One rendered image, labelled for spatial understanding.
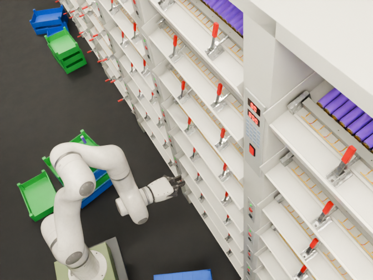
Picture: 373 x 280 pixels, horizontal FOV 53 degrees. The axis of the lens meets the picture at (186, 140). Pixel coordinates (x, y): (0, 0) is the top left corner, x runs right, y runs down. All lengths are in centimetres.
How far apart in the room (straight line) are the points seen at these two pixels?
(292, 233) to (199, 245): 125
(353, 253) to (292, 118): 32
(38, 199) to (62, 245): 123
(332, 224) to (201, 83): 56
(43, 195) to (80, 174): 147
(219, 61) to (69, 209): 82
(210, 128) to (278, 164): 40
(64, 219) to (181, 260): 98
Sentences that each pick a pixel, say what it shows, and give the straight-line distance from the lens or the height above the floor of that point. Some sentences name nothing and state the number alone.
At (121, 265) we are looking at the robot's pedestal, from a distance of 206.
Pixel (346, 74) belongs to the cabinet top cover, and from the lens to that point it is 56.
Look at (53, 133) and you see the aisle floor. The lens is 309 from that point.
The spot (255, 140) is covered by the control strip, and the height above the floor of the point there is 142.
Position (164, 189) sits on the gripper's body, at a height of 65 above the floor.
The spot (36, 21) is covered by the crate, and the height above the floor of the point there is 8.
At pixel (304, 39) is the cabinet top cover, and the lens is 61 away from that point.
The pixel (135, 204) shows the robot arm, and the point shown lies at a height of 76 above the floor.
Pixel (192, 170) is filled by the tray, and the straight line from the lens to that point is 194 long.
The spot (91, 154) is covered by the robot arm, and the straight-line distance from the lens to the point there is 141.
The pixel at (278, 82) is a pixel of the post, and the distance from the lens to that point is 75.
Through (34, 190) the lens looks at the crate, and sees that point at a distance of 283.
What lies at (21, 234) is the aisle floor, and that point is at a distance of 271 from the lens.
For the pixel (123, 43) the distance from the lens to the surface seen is 204.
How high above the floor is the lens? 215
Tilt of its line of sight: 52 degrees down
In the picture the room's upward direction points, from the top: 11 degrees counter-clockwise
